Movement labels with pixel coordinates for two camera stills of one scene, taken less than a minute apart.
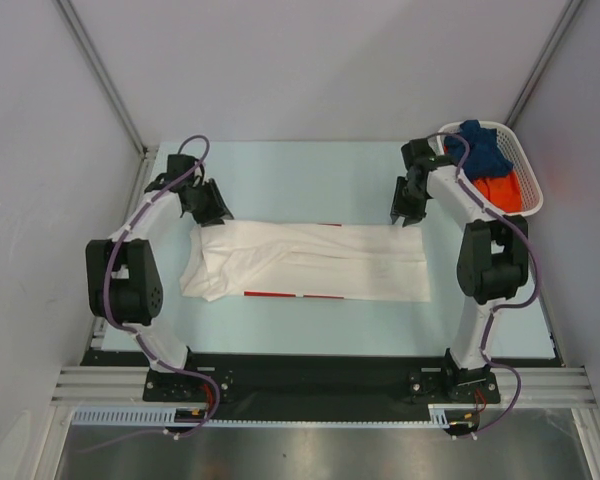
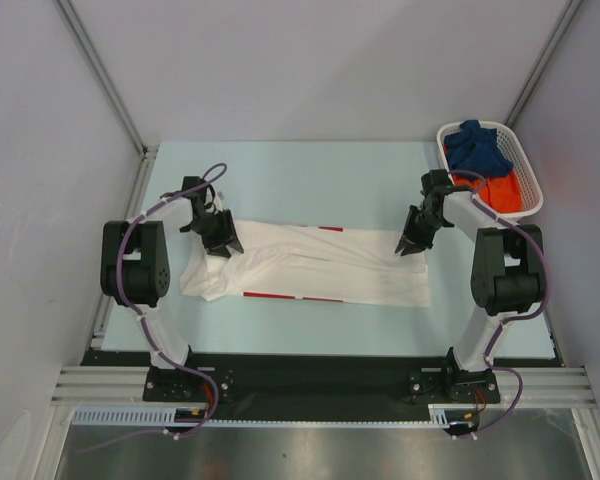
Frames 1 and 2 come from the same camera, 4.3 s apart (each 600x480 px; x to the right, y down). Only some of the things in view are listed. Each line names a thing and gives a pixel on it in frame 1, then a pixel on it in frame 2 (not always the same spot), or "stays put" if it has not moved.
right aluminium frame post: (549, 49) stays put
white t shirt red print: (303, 259) stays put
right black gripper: (406, 195) → (419, 228)
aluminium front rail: (546, 386) stays put
